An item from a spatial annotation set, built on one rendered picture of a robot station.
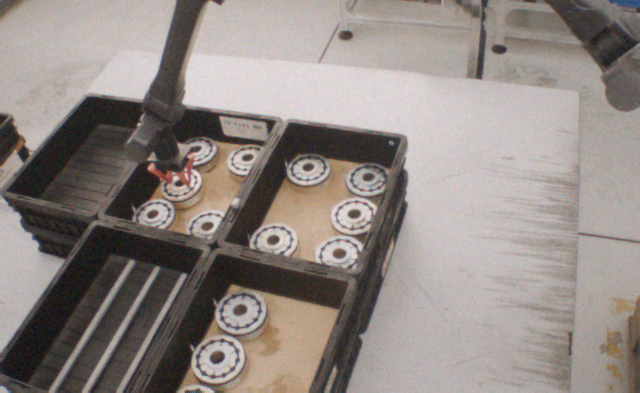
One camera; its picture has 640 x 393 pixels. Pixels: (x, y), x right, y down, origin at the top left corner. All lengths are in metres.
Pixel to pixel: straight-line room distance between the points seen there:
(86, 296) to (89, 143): 0.52
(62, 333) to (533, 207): 1.13
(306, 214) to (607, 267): 1.35
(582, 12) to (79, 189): 1.24
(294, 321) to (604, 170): 1.82
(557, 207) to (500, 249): 0.20
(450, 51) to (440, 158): 1.69
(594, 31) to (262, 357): 0.81
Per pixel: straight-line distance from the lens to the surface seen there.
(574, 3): 0.99
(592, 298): 2.34
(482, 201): 1.61
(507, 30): 3.29
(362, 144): 1.47
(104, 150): 1.75
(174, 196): 1.49
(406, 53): 3.33
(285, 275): 1.22
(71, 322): 1.40
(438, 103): 1.88
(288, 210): 1.43
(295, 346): 1.22
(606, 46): 1.02
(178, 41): 1.17
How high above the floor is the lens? 1.88
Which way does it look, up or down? 45 degrees down
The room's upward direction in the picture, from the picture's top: 8 degrees counter-clockwise
